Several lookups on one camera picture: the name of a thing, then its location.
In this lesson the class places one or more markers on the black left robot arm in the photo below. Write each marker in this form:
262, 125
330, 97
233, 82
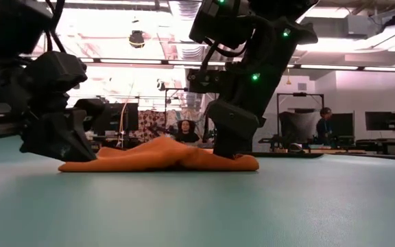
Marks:
5, 27

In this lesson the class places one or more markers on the black metal rig frame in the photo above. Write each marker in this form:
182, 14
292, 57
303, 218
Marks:
177, 89
300, 94

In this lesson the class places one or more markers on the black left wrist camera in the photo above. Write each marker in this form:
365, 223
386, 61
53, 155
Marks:
57, 72

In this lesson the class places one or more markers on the person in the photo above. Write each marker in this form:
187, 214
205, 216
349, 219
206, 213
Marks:
187, 137
322, 128

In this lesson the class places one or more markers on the orange towel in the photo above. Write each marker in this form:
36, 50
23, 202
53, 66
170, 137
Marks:
156, 158

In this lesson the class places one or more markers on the green table mat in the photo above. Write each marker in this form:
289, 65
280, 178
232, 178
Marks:
197, 212

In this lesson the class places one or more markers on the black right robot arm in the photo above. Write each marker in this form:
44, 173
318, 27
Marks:
262, 20

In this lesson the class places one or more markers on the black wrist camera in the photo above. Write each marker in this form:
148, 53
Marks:
204, 80
57, 72

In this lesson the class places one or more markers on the black desk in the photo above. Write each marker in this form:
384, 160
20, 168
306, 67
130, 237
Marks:
379, 144

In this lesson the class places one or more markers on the grey ceiling air duct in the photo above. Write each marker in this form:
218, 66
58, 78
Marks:
348, 25

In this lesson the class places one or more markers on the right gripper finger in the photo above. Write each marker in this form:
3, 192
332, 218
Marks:
231, 130

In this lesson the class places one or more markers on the ceiling light strip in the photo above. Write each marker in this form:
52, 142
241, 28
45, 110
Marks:
132, 61

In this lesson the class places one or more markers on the black monitor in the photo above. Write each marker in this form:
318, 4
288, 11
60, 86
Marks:
341, 123
381, 120
122, 116

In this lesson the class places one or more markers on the black ceiling dome camera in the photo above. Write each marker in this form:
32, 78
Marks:
136, 38

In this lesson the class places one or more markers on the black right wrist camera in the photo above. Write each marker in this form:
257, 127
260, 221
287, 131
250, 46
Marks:
204, 80

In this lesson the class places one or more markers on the patterned cloth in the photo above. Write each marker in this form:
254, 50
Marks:
153, 123

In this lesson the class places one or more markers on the silver ventilation duct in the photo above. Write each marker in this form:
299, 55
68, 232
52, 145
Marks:
180, 8

